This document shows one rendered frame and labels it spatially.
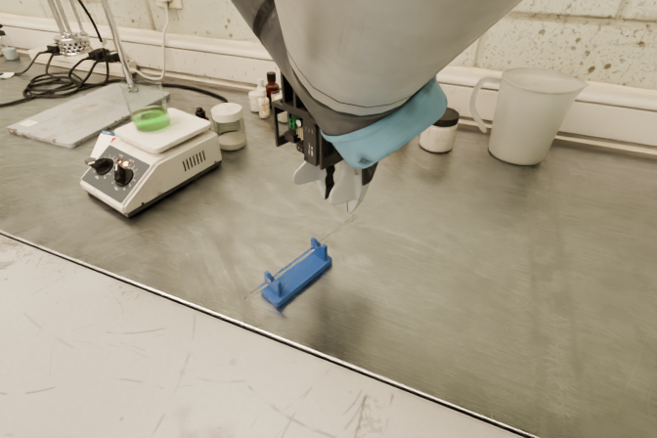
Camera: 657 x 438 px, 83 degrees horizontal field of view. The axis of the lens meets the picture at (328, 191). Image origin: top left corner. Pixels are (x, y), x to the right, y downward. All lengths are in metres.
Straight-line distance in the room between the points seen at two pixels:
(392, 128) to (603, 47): 0.75
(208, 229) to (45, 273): 0.21
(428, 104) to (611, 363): 0.39
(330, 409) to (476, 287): 0.24
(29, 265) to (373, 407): 0.48
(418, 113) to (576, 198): 0.56
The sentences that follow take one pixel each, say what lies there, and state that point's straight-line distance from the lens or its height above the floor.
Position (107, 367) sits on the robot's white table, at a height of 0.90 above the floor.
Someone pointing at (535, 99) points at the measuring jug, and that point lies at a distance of 0.73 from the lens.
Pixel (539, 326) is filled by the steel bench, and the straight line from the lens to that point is 0.52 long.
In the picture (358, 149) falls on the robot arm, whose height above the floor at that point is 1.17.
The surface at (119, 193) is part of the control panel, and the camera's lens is 0.66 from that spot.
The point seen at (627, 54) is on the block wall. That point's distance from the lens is 0.94.
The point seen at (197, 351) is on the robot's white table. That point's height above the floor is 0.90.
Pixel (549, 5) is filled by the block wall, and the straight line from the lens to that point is 0.90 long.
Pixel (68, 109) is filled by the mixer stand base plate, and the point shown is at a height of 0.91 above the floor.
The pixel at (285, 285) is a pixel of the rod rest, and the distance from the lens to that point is 0.48.
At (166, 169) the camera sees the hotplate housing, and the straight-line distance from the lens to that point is 0.66.
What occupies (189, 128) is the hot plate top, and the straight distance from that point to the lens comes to 0.69.
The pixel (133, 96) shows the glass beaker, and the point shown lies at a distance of 0.67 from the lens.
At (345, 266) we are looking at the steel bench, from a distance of 0.51.
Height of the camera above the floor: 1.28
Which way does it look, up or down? 36 degrees down
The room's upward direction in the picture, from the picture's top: straight up
